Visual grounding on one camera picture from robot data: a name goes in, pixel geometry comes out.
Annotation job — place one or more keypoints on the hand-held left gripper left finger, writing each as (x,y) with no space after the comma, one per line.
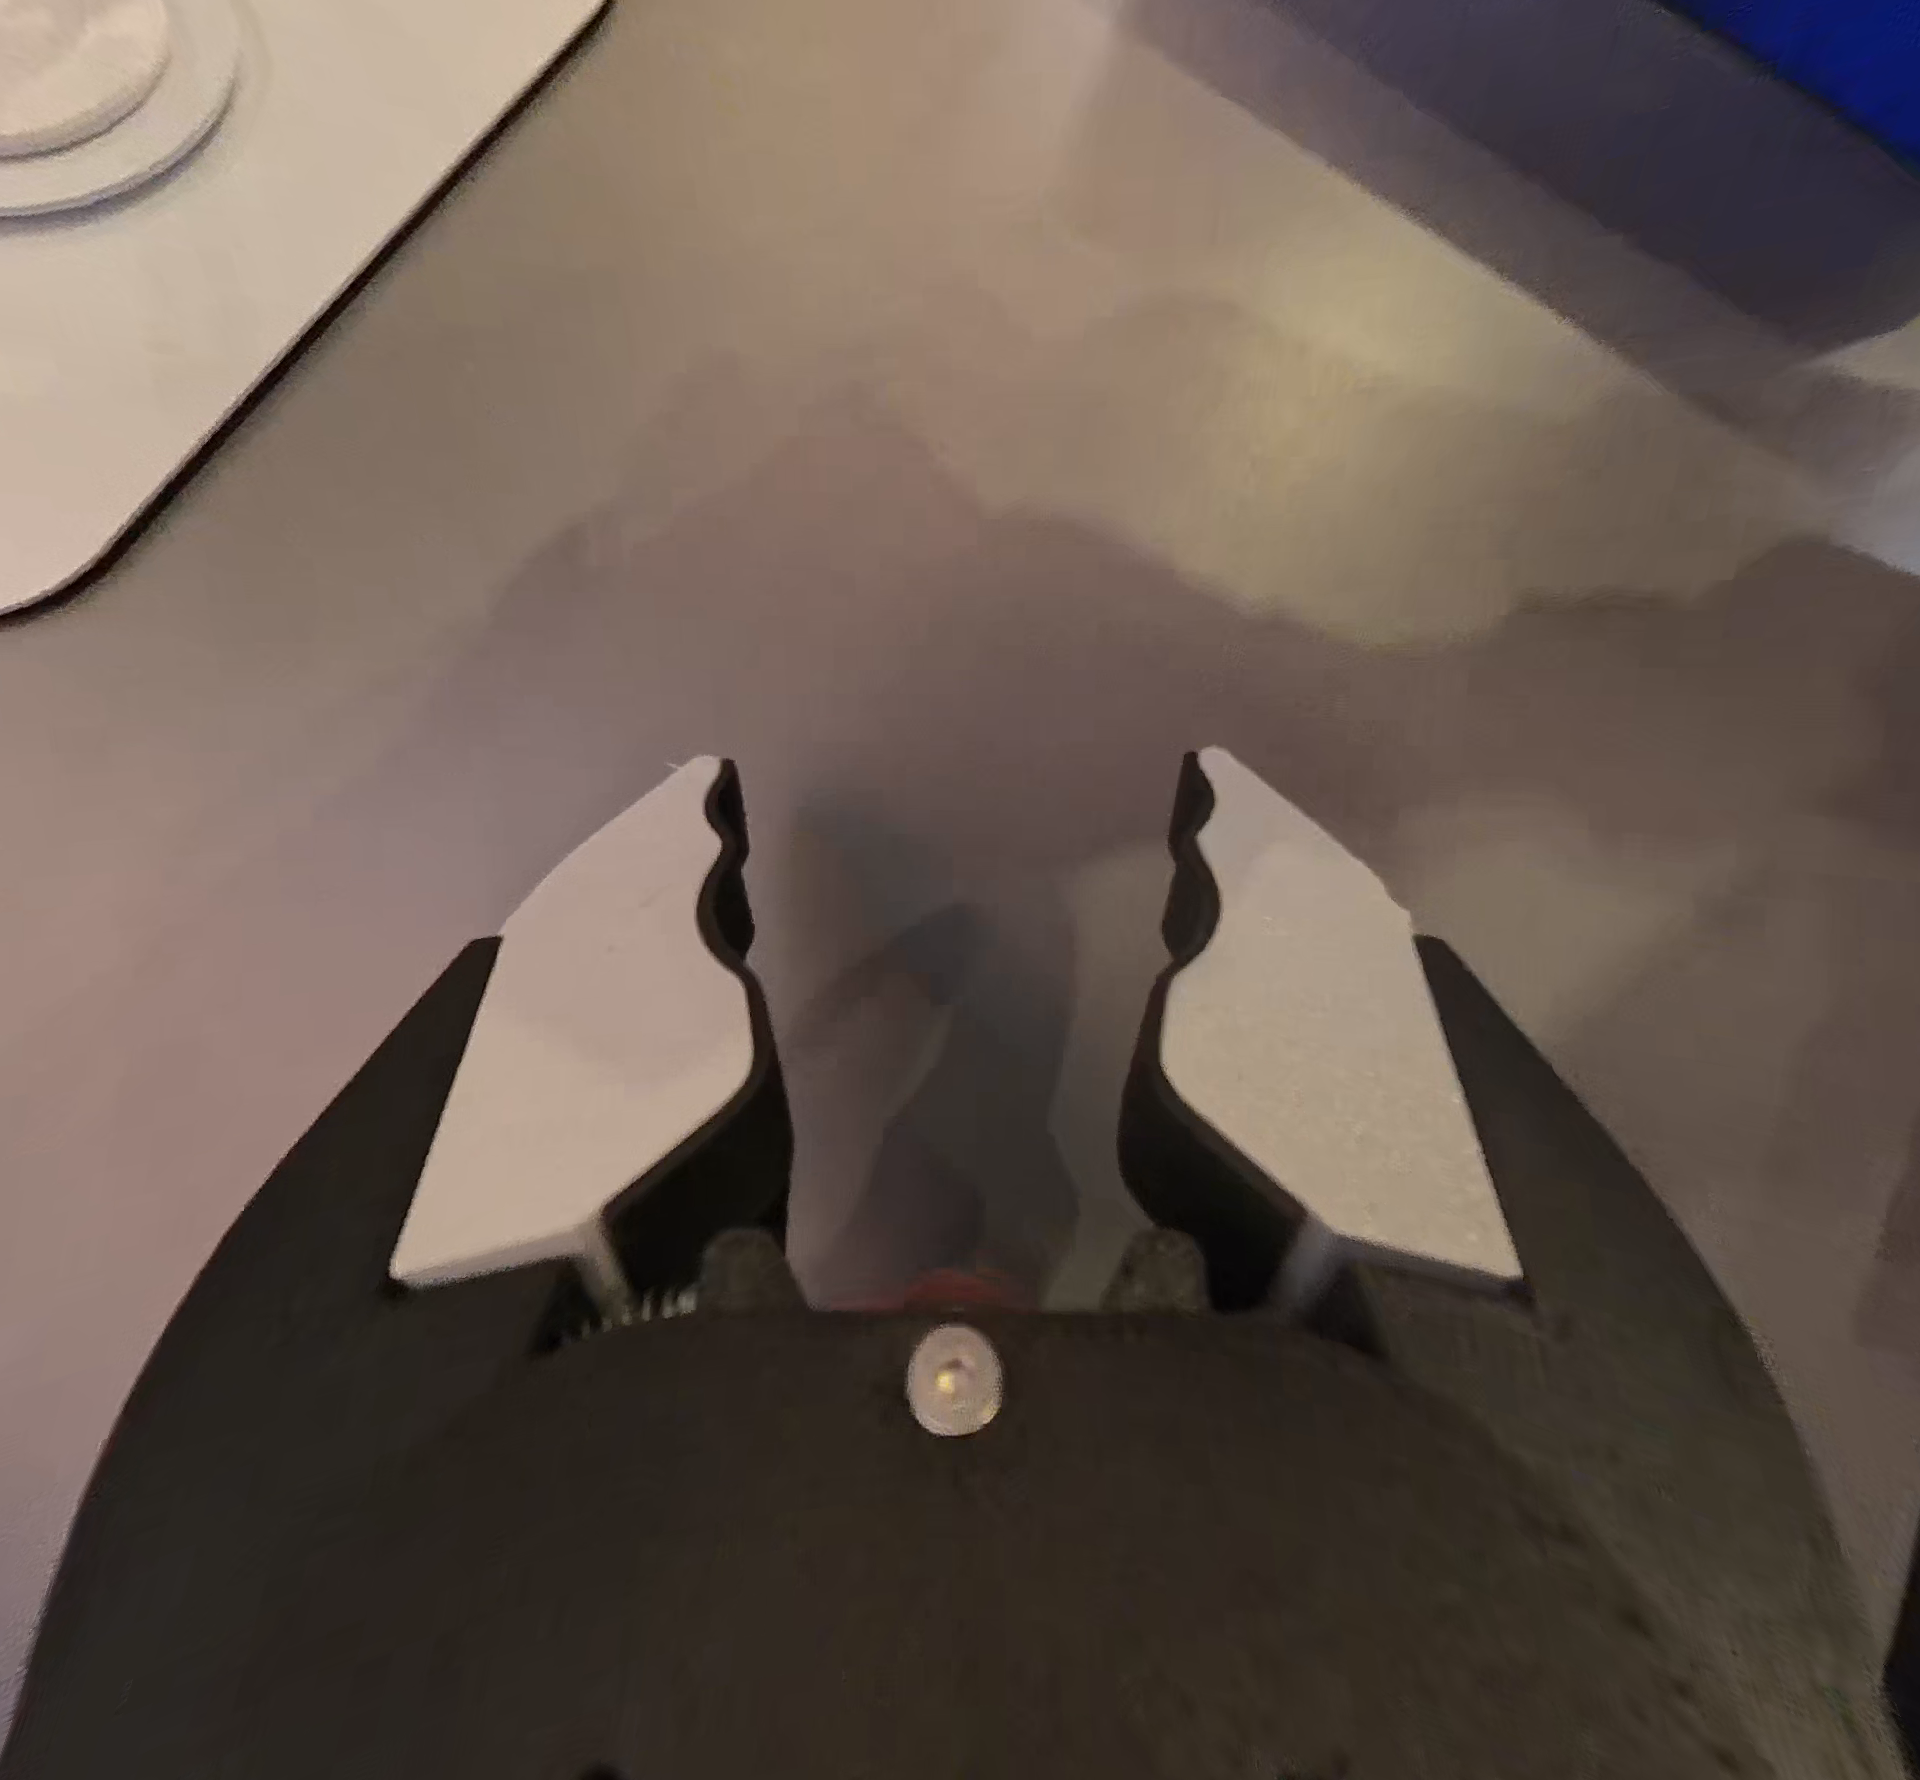
(599,999)

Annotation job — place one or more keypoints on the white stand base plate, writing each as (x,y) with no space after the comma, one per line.
(331,235)

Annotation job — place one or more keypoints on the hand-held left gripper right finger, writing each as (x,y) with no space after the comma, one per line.
(1319,1060)

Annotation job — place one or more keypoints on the clear acrylic stand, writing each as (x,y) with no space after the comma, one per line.
(74,40)

